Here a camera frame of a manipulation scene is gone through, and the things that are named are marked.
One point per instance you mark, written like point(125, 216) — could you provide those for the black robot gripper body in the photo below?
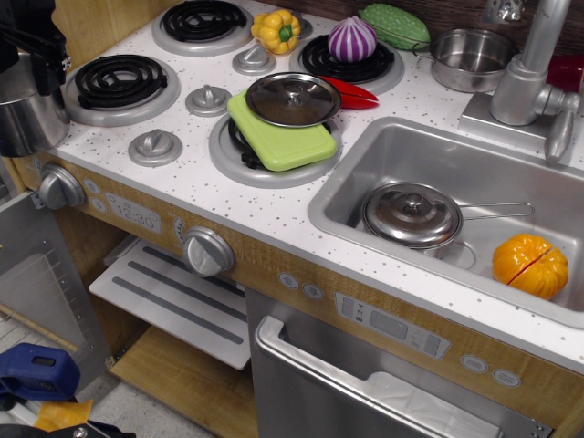
point(28, 25)

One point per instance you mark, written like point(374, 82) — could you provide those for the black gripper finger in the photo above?
point(52, 70)

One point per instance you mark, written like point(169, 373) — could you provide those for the tall steel pot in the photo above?
point(30, 122)

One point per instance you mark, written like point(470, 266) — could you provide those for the front left black stove burner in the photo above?
point(120, 90)

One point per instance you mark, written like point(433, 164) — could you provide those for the black stove burner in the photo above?
point(120, 90)
point(202, 28)
point(227, 158)
point(378, 73)

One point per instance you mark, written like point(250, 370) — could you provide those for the back left black stove burner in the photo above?
point(202, 28)

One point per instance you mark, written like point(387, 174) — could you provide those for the front right black stove burner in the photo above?
point(227, 158)

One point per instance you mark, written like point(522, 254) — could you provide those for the loose steel pot lid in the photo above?
point(293, 99)

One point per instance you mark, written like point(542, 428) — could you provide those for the back right black stove burner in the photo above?
point(378, 73)

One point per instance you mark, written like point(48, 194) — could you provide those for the grey oven dial left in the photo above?
point(59, 188)

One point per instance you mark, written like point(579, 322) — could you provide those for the grey oven dial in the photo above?
point(59, 188)
point(205, 253)

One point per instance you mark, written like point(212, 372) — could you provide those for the grey stovetop knob front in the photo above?
point(155, 148)

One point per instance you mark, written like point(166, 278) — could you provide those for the grey stovetop knob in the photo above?
point(306, 28)
point(255, 61)
point(207, 101)
point(155, 148)

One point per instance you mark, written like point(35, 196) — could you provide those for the grey stovetop knob middle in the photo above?
point(207, 101)

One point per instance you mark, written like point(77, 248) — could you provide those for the open silver oven door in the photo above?
point(42, 291)

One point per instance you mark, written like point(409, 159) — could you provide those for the white oven rack shelf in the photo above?
point(154, 285)

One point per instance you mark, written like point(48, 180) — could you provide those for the yellow toy bell pepper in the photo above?
point(277, 31)

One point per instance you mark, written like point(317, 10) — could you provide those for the grey oven dial right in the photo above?
point(205, 253)

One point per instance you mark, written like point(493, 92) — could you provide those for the green plastic cutting board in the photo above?
point(279, 148)

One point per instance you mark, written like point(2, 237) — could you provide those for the grey stovetop knob far back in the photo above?
point(306, 28)

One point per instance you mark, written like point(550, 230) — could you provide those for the blue clamp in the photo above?
point(37, 373)

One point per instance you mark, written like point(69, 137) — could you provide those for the red toy chili pepper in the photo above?
point(352, 96)

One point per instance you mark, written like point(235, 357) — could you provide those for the purple striped toy onion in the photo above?
point(352, 40)

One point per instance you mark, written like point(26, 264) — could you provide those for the grey toy sink basin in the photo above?
point(503, 193)

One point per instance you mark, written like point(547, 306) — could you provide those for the yellow cloth scrap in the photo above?
point(57, 415)

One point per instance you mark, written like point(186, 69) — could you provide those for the green toy bitter gourd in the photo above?
point(396, 27)

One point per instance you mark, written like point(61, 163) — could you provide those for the lidded steel saucepan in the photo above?
point(425, 219)

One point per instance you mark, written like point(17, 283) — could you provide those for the silver dishwasher door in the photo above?
point(313, 380)

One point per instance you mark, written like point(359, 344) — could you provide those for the open steel saucepan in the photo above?
point(468, 60)

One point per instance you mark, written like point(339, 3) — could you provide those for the grey toy faucet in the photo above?
point(525, 109)

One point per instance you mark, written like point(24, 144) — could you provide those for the red toy cup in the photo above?
point(566, 72)

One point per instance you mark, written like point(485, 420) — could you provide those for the orange toy pumpkin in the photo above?
point(531, 264)

